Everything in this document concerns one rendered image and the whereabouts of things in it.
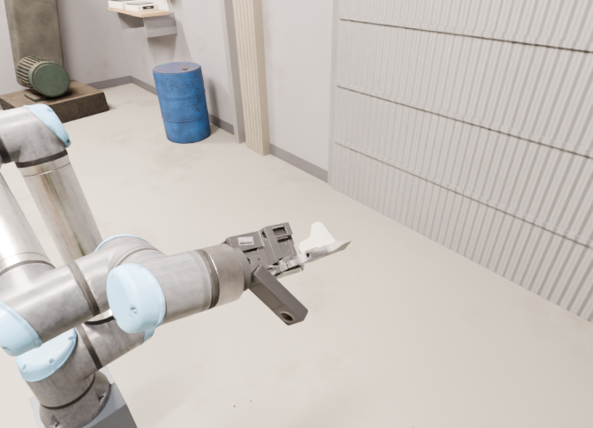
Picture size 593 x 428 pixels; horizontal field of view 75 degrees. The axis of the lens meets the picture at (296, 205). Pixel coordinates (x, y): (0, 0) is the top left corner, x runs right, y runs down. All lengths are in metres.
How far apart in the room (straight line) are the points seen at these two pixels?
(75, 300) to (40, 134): 0.56
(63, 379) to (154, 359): 1.01
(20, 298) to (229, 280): 0.27
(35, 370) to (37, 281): 0.62
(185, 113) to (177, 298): 3.85
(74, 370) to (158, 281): 0.77
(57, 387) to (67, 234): 0.41
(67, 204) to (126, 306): 0.63
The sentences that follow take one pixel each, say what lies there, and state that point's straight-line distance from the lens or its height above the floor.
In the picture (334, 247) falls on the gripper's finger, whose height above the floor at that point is 1.32.
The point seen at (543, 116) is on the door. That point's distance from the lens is 2.32.
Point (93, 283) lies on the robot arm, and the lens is 0.63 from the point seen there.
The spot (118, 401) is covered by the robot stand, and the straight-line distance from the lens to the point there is 1.42.
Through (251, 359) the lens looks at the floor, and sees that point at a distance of 2.13.
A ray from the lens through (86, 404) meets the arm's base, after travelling 1.38.
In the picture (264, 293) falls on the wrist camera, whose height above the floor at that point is 1.27.
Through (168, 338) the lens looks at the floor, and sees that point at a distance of 2.31.
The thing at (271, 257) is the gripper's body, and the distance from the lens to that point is 0.63.
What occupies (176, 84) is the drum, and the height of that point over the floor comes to 0.65.
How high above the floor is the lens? 1.73
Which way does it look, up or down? 33 degrees down
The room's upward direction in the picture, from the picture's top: 1 degrees counter-clockwise
